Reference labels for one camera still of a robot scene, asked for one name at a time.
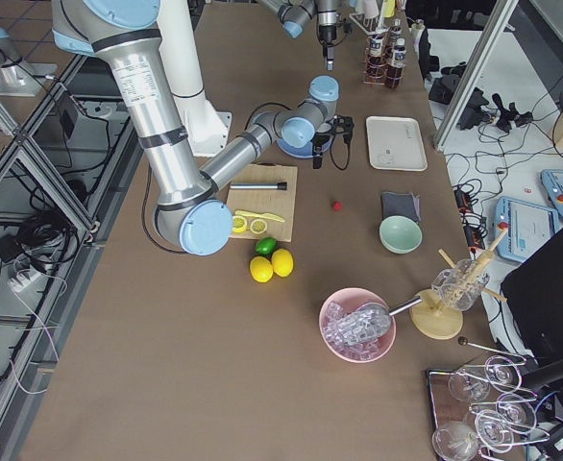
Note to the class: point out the clear glass mug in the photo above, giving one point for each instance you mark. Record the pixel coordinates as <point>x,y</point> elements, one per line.
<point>460,286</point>

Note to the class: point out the blue teach pendant near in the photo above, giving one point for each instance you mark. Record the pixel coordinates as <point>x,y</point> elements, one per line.
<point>528,227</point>

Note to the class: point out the drink bottle bottom left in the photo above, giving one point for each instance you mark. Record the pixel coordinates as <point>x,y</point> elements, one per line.
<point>375,62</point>

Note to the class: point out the yellow plastic knife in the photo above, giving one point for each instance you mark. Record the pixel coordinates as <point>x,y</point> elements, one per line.
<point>265,215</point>

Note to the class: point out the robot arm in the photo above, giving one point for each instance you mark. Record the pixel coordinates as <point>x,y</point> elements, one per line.
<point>150,48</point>
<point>295,16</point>

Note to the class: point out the grey folded cloth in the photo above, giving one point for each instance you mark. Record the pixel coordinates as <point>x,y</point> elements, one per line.
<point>401,204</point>

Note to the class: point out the wooden cutting board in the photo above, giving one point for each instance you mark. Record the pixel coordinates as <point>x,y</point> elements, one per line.
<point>260,201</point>

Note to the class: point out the lemon slice upper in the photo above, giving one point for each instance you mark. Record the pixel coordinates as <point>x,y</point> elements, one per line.
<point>240,224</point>

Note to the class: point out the green lime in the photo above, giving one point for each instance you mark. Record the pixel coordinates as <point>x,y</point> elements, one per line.
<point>266,246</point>

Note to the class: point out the wooden cup stand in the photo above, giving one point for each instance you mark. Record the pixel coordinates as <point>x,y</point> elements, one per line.
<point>438,321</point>

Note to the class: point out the drink bottle bottom right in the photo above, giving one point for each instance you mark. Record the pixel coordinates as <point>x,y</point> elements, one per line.
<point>395,32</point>

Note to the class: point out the green bowl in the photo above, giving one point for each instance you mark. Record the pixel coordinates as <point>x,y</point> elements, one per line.
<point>400,235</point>

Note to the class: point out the pink bowl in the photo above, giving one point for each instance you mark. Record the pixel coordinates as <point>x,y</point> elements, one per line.
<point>387,343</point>

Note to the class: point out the steel muddler black tip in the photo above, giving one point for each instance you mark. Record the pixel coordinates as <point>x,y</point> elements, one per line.
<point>282,186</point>

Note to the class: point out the wine glass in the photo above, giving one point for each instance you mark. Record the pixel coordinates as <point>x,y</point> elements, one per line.
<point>455,441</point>

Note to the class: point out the black tray with glasses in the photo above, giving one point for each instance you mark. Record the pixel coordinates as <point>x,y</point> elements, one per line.
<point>494,401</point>

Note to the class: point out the metal ice scoop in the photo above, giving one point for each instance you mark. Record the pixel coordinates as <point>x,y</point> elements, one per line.
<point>371,321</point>

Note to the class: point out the copper wire bottle rack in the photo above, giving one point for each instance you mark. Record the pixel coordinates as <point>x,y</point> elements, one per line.
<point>384,59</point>

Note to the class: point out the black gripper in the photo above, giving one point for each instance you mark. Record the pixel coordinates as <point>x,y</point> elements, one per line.
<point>328,34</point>
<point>319,142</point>

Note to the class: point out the lemon slice lower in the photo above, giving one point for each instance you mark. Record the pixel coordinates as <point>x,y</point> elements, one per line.
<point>258,226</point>

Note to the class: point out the yellow lemon upper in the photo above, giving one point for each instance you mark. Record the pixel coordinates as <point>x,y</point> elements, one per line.
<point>282,262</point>

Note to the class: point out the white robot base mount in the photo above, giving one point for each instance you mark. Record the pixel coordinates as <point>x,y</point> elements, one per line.
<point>207,128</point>

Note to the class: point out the clear plastic ice cubes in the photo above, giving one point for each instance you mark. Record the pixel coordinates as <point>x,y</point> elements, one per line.
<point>356,335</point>

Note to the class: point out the drink bottle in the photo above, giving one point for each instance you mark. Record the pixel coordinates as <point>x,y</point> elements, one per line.
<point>395,68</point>
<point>375,62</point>
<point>395,32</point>

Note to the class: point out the cream rabbit tray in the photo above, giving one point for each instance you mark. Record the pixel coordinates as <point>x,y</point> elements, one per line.
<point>395,144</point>

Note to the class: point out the lemon slice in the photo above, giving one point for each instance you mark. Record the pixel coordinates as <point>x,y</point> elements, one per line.
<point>240,224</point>
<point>258,226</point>

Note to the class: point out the yellow lemon lower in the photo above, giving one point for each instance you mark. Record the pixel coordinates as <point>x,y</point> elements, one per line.
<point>261,269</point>

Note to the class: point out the yellow lemon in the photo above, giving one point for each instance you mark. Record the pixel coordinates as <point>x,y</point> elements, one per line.
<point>282,262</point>
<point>261,269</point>

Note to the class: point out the drink bottle top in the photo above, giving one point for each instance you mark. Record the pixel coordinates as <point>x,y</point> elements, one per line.
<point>395,68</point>

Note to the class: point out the white cup rack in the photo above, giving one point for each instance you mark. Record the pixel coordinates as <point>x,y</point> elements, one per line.
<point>370,15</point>

